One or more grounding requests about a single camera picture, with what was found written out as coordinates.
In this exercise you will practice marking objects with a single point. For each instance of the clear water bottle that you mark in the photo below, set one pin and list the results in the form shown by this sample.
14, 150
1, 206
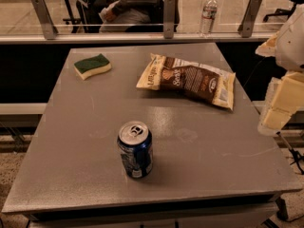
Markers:
208, 16

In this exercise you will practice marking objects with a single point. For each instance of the blue pepsi can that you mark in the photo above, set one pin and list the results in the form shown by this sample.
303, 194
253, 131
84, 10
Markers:
135, 143

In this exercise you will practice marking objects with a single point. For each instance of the brown chip bag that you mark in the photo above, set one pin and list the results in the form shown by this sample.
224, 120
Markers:
199, 81

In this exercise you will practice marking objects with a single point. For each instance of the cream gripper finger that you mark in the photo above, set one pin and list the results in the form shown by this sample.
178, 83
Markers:
284, 97
268, 48

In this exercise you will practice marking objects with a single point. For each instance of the right metal glass bracket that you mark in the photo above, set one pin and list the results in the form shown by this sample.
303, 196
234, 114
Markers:
246, 27

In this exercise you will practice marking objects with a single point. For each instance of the middle metal glass bracket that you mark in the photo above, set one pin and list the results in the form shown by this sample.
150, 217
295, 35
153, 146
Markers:
168, 18

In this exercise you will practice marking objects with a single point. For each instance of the left metal glass bracket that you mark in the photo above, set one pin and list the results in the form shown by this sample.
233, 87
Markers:
49, 30

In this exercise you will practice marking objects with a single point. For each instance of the seated person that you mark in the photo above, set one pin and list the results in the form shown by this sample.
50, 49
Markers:
122, 14

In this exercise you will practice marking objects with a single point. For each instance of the green yellow sponge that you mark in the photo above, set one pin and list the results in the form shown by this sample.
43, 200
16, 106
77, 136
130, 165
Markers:
92, 66

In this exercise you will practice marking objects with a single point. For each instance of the metal glass bracket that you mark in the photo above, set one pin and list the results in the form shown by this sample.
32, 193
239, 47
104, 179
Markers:
246, 27
49, 30
168, 18

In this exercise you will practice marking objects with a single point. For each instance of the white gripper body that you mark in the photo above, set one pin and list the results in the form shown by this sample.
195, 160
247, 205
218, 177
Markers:
293, 47

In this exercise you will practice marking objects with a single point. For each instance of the black tripod stand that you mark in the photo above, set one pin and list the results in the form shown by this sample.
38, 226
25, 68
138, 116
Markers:
296, 155

